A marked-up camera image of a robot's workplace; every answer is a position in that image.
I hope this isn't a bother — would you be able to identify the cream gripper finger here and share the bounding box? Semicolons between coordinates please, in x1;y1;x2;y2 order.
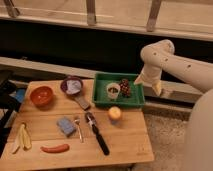
134;75;144;85
152;81;162;96

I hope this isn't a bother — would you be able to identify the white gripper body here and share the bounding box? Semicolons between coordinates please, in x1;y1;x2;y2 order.
142;64;162;83

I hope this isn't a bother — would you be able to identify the black handled dish brush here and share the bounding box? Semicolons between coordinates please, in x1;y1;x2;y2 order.
85;112;110;155

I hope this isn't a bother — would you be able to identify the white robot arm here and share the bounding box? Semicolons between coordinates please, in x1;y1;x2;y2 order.
135;40;213;171

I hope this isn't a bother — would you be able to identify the red bowl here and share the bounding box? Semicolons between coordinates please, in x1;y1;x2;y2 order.
30;86;54;107

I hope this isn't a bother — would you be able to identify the dark grape bunch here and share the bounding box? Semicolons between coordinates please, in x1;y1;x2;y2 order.
119;79;131;97

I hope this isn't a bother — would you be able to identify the white cup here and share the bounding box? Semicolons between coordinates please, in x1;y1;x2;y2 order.
106;83;120;100

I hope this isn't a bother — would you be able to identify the green plastic tray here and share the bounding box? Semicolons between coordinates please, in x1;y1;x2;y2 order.
92;73;145;108

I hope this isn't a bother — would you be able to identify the yellow apple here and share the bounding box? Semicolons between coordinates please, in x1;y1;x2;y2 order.
108;106;122;121

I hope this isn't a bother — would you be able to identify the metal fork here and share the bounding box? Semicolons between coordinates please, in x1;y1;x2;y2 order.
74;117;84;143

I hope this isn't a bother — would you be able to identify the blue sponge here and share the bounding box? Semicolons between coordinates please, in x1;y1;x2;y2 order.
57;117;76;137

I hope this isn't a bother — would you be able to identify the wooden cutting board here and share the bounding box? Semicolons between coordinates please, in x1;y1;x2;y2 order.
0;80;154;171

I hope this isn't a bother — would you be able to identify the red sausage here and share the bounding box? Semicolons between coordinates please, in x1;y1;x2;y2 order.
40;144;70;153

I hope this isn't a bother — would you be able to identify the blue object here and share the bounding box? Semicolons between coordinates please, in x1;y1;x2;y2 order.
15;88;26;103

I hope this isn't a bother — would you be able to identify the black chair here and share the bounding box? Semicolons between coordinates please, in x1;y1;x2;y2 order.
0;70;21;156

